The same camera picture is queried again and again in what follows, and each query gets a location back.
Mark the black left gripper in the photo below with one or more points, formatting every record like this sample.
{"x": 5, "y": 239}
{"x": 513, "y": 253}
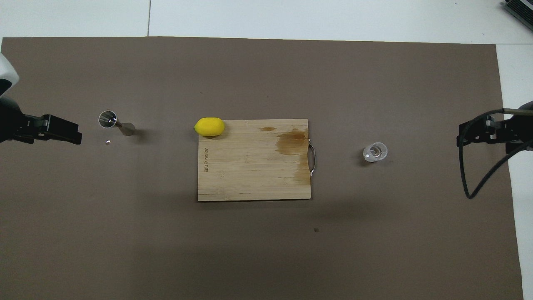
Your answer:
{"x": 16, "y": 127}

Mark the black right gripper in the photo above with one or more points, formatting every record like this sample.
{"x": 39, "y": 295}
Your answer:
{"x": 518, "y": 131}

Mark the steel jigger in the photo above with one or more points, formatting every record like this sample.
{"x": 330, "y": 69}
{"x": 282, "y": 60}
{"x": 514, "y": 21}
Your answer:
{"x": 125, "y": 127}

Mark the clear glass cup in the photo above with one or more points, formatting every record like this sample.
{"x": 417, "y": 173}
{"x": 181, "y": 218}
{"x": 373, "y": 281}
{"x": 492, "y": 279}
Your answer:
{"x": 375, "y": 152}

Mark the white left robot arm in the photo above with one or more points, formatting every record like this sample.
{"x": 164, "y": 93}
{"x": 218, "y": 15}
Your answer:
{"x": 6, "y": 71}

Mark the grey ribbed device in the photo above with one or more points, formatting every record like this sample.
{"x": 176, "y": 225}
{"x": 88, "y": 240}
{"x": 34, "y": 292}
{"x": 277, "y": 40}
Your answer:
{"x": 520, "y": 10}

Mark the yellow lemon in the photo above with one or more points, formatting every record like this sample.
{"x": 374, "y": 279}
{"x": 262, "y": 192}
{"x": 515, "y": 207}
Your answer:
{"x": 209, "y": 127}

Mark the wooden cutting board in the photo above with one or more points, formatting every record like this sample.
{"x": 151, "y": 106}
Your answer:
{"x": 250, "y": 166}

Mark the brown table mat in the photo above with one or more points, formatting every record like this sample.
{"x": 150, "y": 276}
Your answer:
{"x": 250, "y": 250}

